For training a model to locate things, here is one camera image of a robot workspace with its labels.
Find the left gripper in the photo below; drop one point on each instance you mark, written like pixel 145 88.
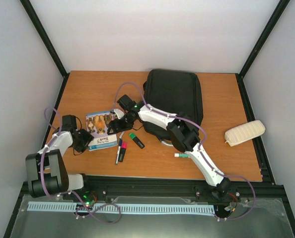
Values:
pixel 90 138

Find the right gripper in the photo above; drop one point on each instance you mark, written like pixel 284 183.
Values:
pixel 112 124

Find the dog picture book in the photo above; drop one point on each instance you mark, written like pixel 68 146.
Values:
pixel 96 125

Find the black student bag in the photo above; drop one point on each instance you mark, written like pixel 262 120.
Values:
pixel 175 92

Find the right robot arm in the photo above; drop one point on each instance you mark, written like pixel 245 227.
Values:
pixel 184 135

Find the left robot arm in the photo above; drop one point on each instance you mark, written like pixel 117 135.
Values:
pixel 46 171

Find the green highlighter marker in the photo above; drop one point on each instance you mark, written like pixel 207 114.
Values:
pixel 136 140

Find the pink highlighter marker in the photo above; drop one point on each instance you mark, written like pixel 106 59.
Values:
pixel 122 151

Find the white glue stick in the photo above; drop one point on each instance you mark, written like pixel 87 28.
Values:
pixel 181 155

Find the cream pencil case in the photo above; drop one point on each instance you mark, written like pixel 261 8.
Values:
pixel 244 132

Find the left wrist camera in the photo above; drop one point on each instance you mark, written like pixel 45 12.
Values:
pixel 69 123

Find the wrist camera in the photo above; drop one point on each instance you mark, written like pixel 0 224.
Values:
pixel 69 123
pixel 126 103

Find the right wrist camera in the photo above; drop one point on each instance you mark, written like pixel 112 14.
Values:
pixel 126 103

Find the black aluminium frame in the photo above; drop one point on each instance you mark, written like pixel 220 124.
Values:
pixel 162 187

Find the light blue cable duct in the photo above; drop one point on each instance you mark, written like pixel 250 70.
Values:
pixel 128 209

